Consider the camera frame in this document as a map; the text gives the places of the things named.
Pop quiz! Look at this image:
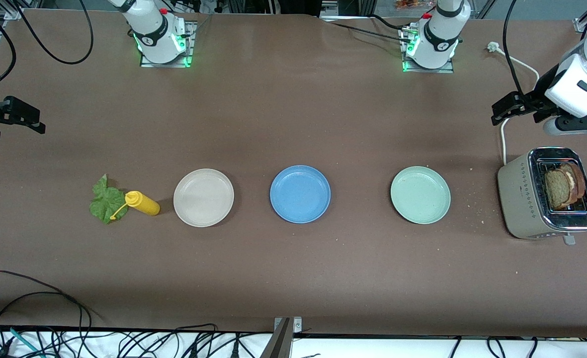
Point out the brown bread slice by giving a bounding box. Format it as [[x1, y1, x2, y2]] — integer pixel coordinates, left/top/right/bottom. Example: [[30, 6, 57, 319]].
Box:
[[544, 169, 573, 209], [562, 162, 586, 204]]

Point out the green lettuce leaf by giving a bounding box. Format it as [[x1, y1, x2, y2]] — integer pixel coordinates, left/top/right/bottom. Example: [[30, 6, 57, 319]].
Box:
[[89, 174, 129, 225]]

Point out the yellow squeeze bottle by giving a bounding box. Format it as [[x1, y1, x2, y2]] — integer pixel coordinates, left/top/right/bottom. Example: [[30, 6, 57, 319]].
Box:
[[110, 190, 161, 220]]

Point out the pale green round plate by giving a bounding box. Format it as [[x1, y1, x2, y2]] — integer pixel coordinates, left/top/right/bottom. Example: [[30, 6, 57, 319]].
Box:
[[390, 166, 451, 225]]

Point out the beige round plate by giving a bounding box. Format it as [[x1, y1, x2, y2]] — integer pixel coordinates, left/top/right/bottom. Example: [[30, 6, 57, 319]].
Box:
[[173, 169, 235, 228]]

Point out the blue round plate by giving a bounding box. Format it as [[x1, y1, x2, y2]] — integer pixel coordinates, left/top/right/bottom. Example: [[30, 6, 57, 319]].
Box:
[[269, 165, 332, 224]]

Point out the beige metal toaster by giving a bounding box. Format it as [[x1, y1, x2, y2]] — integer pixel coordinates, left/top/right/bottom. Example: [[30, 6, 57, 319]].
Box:
[[497, 147, 587, 245]]

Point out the dark clothed person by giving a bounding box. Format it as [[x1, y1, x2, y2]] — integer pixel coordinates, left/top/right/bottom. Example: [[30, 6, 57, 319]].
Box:
[[277, 0, 323, 16]]

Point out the white toaster power cable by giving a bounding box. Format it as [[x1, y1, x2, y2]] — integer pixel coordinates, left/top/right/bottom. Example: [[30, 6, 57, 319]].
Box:
[[487, 42, 541, 166]]

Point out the black braided cable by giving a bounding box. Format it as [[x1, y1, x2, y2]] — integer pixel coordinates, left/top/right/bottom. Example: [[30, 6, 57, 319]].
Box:
[[331, 21, 413, 44]]

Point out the teal cable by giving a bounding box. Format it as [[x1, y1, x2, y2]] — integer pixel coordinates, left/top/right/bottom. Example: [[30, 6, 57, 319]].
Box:
[[0, 324, 43, 358]]

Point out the metal table bracket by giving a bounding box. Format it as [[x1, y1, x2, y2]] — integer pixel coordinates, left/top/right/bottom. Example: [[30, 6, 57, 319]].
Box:
[[259, 317, 303, 358]]

